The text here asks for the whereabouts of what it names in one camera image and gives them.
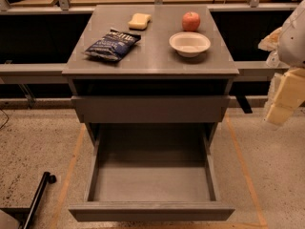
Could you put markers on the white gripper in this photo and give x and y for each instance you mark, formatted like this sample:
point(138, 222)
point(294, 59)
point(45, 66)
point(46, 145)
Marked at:
point(293, 42)

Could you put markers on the blue chip bag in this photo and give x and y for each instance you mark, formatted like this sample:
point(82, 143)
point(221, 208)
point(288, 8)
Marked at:
point(113, 46)

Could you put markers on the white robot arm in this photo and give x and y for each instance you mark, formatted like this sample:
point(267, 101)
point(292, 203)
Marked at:
point(286, 45)

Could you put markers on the grey drawer cabinet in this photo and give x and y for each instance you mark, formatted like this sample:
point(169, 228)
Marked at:
point(152, 67)

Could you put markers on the open grey lower drawer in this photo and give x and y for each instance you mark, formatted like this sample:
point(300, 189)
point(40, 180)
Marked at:
point(151, 172)

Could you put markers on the closed grey middle drawer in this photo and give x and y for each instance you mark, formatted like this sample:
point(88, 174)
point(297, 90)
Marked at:
point(150, 109)

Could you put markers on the white paper bowl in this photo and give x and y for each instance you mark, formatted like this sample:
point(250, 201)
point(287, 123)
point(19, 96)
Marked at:
point(189, 44)

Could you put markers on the red apple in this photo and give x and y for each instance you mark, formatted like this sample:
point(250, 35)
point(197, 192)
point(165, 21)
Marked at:
point(191, 21)

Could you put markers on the yellow sponge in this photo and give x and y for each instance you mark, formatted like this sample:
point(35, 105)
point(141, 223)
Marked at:
point(139, 21)

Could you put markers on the black metal stand leg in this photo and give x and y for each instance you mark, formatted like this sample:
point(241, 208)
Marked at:
point(46, 179)

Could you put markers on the grey metal rail frame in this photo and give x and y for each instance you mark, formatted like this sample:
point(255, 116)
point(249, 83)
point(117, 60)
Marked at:
point(35, 48)

